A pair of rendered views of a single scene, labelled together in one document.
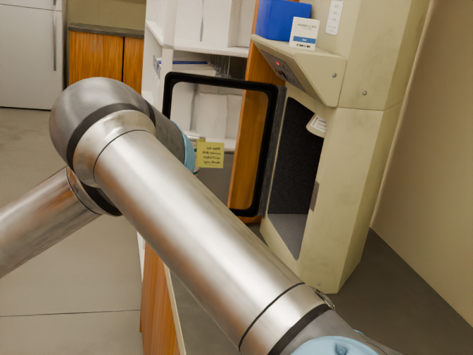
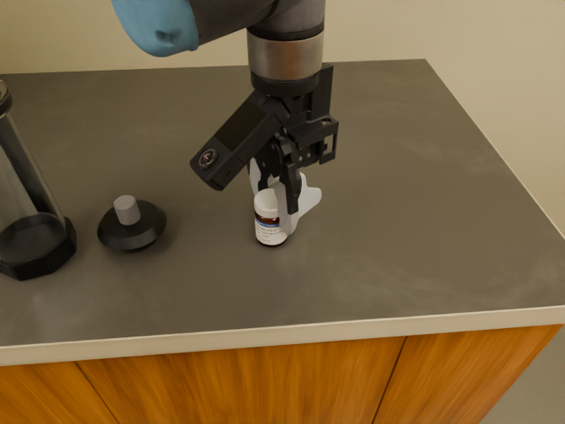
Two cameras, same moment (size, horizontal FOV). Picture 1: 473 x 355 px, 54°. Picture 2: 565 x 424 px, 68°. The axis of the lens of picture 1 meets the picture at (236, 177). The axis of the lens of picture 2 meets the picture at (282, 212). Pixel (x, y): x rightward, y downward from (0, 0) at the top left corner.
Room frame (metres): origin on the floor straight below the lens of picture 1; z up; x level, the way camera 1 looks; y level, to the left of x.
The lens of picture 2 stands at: (0.22, 0.16, 1.37)
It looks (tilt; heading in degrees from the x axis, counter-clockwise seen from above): 44 degrees down; 282
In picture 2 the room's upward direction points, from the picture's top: straight up
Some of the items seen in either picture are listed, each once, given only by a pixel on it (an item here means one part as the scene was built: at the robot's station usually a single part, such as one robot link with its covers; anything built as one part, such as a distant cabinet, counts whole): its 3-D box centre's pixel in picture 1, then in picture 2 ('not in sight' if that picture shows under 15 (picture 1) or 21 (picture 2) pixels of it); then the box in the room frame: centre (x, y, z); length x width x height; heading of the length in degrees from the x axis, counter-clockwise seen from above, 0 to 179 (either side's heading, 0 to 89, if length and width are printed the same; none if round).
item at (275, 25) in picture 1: (282, 20); not in sight; (1.20, -0.05, 1.56); 0.10 x 0.10 x 0.09; 17
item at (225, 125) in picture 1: (214, 148); not in sight; (1.24, 0.07, 1.19); 0.30 x 0.01 x 0.40; 97
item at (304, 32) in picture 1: (303, 33); not in sight; (1.06, -0.10, 1.54); 0.05 x 0.05 x 0.06; 3
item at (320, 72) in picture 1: (289, 66); not in sight; (1.10, -0.08, 1.46); 0.32 x 0.11 x 0.10; 17
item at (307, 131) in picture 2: not in sight; (290, 118); (0.30, -0.24, 1.12); 0.09 x 0.08 x 0.12; 47
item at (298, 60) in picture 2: not in sight; (283, 48); (0.31, -0.24, 1.20); 0.08 x 0.08 x 0.05
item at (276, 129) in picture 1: (271, 155); not in sight; (1.26, -0.09, 1.19); 0.03 x 0.02 x 0.39; 17
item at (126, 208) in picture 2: not in sight; (130, 219); (0.50, -0.18, 0.97); 0.09 x 0.09 x 0.07
